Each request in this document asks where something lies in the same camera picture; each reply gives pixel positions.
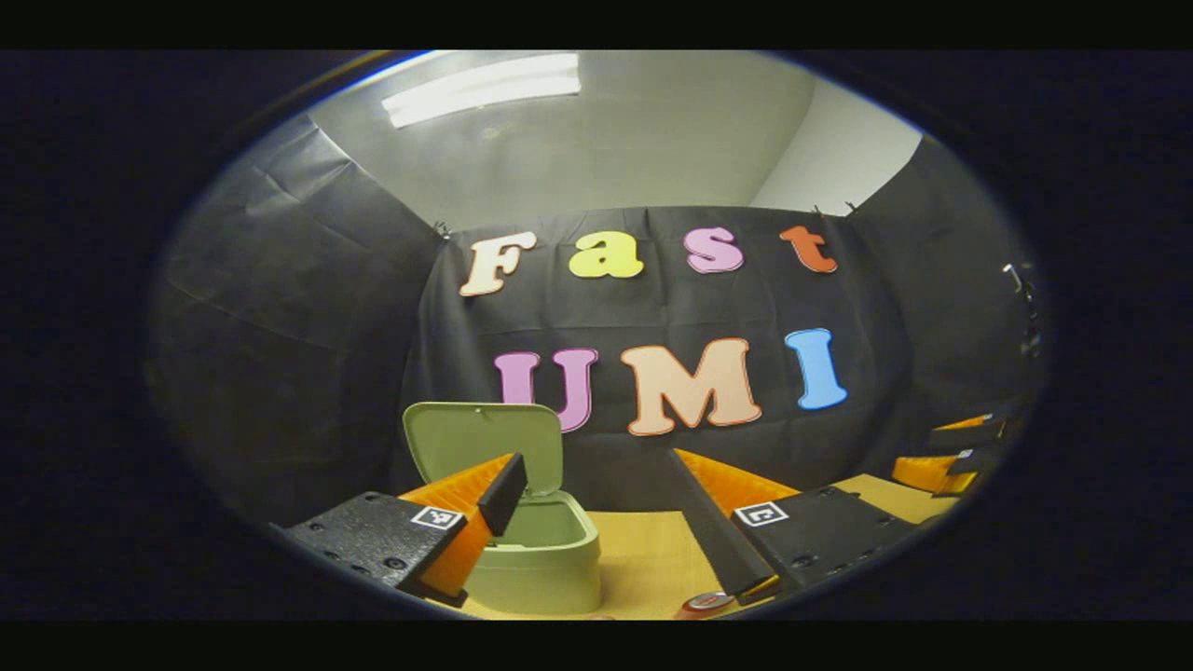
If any black backdrop cloth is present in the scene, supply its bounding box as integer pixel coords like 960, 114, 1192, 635
149, 112, 1045, 527

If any wooden desktop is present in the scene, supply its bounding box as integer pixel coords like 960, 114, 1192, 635
429, 473, 980, 621

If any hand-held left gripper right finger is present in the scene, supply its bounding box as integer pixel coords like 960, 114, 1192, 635
671, 447, 919, 605

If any red pop can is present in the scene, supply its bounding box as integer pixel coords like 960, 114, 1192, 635
676, 590, 737, 620

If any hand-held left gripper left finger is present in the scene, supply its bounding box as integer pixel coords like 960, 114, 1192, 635
270, 452, 528, 609

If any ceiling light panel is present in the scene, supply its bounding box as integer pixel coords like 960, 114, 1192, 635
382, 53, 583, 129

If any green desktop garbage bin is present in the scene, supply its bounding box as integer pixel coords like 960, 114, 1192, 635
403, 401, 603, 616

